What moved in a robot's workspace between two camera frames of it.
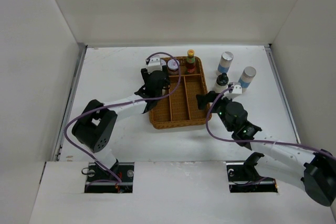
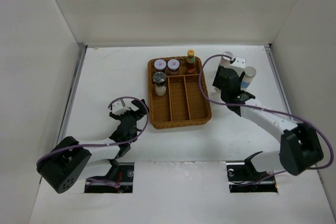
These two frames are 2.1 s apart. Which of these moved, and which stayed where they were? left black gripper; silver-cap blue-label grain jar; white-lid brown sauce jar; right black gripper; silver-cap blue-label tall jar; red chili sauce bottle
Moved: right black gripper; left black gripper
Stayed: white-lid brown sauce jar; silver-cap blue-label grain jar; silver-cap blue-label tall jar; red chili sauce bottle
